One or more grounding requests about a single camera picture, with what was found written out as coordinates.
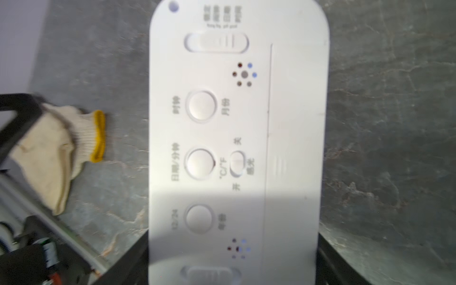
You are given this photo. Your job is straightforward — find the beige work glove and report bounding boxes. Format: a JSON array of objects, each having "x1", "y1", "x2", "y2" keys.
[{"x1": 9, "y1": 103, "x2": 106, "y2": 216}]

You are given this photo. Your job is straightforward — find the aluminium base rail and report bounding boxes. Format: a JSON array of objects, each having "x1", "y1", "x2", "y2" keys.
[{"x1": 1, "y1": 173, "x2": 110, "y2": 274}]

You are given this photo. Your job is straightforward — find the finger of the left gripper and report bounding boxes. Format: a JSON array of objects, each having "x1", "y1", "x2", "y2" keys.
[{"x1": 1, "y1": 93, "x2": 43, "y2": 164}]

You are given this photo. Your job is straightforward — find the white digital alarm clock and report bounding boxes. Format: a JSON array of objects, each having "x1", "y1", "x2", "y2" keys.
[{"x1": 148, "y1": 1, "x2": 330, "y2": 285}]

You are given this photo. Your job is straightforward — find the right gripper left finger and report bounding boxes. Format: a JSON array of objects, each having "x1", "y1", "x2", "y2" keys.
[{"x1": 93, "y1": 231, "x2": 149, "y2": 285}]

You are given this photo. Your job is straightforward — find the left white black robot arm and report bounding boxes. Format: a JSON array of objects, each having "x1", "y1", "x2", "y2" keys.
[{"x1": 1, "y1": 93, "x2": 91, "y2": 285}]

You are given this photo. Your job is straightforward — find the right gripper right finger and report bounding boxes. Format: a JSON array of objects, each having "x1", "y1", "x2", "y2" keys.
[{"x1": 316, "y1": 233, "x2": 371, "y2": 285}]

